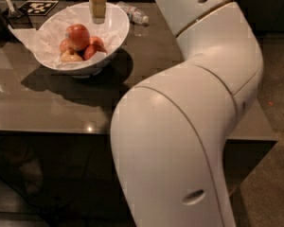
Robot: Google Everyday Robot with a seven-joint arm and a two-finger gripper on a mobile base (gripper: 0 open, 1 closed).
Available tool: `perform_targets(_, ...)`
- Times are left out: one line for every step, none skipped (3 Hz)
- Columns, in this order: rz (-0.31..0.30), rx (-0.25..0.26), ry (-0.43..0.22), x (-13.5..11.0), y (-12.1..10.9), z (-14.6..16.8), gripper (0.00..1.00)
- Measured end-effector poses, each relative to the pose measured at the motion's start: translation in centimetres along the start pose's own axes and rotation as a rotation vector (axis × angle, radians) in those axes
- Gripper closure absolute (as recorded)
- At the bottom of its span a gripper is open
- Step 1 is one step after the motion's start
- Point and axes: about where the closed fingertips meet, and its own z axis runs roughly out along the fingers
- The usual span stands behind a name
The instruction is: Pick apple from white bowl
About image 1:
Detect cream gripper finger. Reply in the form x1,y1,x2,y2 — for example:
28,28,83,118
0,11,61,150
89,0,107,25

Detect large red top apple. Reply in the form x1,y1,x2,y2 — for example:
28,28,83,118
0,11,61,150
65,24,90,51

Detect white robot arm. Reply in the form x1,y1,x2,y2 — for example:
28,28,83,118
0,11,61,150
110,0,263,227

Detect red apple right back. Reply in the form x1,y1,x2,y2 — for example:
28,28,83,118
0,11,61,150
90,36,104,46

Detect red apple right front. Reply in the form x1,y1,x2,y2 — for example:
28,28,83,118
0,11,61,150
83,44,106,61

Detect white bowl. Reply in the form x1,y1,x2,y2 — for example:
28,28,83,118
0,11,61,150
30,1,131,79

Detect red apple left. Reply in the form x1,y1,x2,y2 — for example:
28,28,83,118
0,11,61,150
60,39,68,53

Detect yellowish apple front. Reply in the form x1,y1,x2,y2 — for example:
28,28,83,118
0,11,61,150
60,50,83,62

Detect clear plastic water bottle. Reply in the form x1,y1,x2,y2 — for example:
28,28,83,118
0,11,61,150
116,2,149,25

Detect black white fiducial marker card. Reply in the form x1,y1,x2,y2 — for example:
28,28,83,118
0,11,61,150
20,0,58,16

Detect black scoop with white handle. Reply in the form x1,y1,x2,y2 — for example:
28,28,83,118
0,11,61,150
1,0,33,30

